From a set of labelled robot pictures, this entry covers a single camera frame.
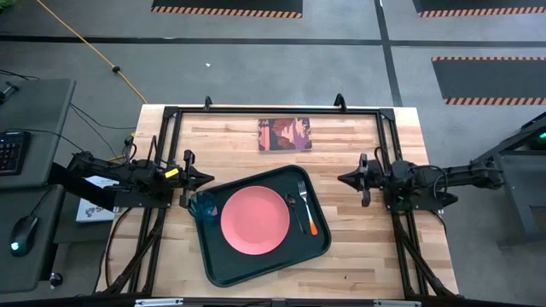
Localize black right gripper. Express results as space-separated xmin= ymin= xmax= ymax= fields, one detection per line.
xmin=338 ymin=153 xmax=388 ymax=208

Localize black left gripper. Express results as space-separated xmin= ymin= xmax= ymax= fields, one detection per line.
xmin=164 ymin=149 xmax=215 ymax=209

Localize blue translucent cup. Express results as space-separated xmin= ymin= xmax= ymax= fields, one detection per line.
xmin=188 ymin=190 xmax=219 ymax=222

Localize metal fork with orange handle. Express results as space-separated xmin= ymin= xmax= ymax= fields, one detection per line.
xmin=297 ymin=179 xmax=319 ymax=237

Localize black plastic spoon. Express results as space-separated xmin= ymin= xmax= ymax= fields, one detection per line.
xmin=284 ymin=192 xmax=307 ymax=235

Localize pink round plate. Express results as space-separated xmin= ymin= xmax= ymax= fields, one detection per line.
xmin=219 ymin=185 xmax=291 ymax=257

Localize dark green plastic tray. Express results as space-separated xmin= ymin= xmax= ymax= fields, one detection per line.
xmin=190 ymin=164 xmax=333 ymax=288

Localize book with colourful cover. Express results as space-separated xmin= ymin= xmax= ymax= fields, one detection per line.
xmin=258 ymin=117 xmax=313 ymax=153

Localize white printed booklet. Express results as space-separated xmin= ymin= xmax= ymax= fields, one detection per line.
xmin=75 ymin=175 xmax=122 ymax=224

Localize grey equipment stand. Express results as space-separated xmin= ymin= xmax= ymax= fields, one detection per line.
xmin=470 ymin=111 xmax=546 ymax=249

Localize black mat with hazard stripes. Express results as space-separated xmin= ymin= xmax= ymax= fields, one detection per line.
xmin=412 ymin=0 xmax=546 ymax=19
xmin=431 ymin=56 xmax=546 ymax=107
xmin=151 ymin=0 xmax=304 ymax=20

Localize grey desk surface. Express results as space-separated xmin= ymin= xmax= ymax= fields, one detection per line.
xmin=0 ymin=183 xmax=66 ymax=296
xmin=0 ymin=78 xmax=78 ymax=190

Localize black computer mouse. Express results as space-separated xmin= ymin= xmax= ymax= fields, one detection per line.
xmin=9 ymin=214 xmax=40 ymax=258

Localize black keyboard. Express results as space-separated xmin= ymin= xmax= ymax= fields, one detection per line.
xmin=0 ymin=130 xmax=32 ymax=177

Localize small black tool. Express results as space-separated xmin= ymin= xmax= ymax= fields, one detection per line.
xmin=0 ymin=81 xmax=20 ymax=106

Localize black metal table frame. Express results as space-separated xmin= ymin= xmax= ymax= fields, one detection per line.
xmin=102 ymin=104 xmax=460 ymax=299

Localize black floor cable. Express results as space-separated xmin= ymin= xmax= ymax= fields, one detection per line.
xmin=69 ymin=103 xmax=138 ymax=131

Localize silver metal bracket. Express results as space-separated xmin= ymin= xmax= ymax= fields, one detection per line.
xmin=374 ymin=299 xmax=422 ymax=307
xmin=135 ymin=298 xmax=185 ymax=307

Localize yellow floor cable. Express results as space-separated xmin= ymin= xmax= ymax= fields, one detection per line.
xmin=36 ymin=0 xmax=148 ymax=106

